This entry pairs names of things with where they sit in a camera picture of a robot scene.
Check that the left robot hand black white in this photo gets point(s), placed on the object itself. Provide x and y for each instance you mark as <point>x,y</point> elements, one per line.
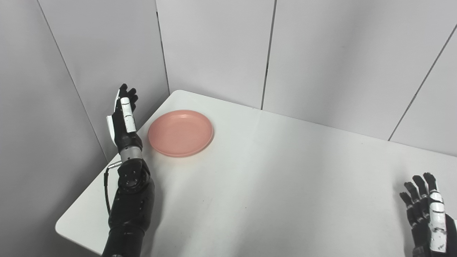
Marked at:
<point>123,119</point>

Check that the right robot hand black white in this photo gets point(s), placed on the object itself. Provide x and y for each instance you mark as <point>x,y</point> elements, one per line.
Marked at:
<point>430,223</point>

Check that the pink plate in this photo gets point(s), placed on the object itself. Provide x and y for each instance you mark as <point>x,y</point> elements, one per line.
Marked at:
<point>180,132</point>

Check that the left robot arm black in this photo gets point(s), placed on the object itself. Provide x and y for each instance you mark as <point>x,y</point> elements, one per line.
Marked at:
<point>130,203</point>

